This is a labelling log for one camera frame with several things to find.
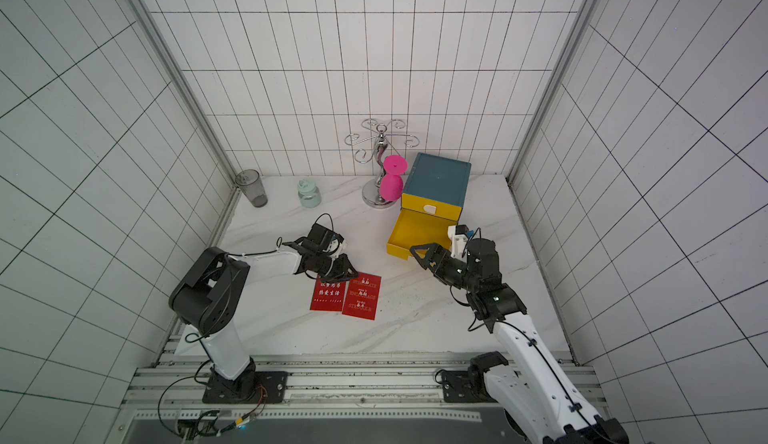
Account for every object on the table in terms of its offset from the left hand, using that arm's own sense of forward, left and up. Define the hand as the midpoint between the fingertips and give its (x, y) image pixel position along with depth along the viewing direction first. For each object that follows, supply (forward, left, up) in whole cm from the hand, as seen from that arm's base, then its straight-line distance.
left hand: (352, 279), depth 91 cm
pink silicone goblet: (+26, -12, +15) cm, 33 cm away
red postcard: (-5, -3, -1) cm, 6 cm away
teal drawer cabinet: (+24, -26, +21) cm, 41 cm away
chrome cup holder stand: (+37, -4, -2) cm, 37 cm away
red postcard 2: (-5, +7, -1) cm, 9 cm away
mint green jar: (+31, +19, +5) cm, 37 cm away
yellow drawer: (+16, -19, +5) cm, 26 cm away
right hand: (-1, -19, +19) cm, 27 cm away
